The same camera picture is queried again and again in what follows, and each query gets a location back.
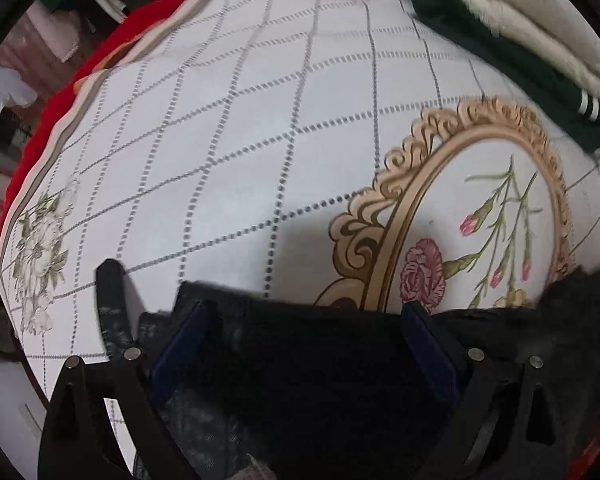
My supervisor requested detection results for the pale pink garment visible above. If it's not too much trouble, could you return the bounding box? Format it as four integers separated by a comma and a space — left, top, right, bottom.
0, 10, 81, 111

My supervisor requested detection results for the white diamond-grid printed cloth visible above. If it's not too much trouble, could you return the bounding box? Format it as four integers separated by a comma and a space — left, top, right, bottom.
0, 0, 600, 480

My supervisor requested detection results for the white fluffy folded sweater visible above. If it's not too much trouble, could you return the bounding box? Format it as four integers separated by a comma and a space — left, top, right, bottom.
405, 0, 600, 103

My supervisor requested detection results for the black leather jacket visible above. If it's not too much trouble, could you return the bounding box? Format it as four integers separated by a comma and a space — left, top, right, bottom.
132, 265, 600, 480

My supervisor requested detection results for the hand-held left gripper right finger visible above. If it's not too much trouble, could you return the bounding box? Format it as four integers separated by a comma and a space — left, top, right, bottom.
400, 302, 576, 480

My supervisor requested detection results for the red floral blanket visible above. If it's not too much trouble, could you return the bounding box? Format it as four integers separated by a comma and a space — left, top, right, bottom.
0, 0, 281, 266

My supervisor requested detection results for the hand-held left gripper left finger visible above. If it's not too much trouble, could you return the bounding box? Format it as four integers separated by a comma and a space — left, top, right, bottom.
37, 259, 211, 480

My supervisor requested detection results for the green sweater with striped cuffs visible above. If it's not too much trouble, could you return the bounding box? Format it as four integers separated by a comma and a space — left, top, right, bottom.
410, 0, 600, 168

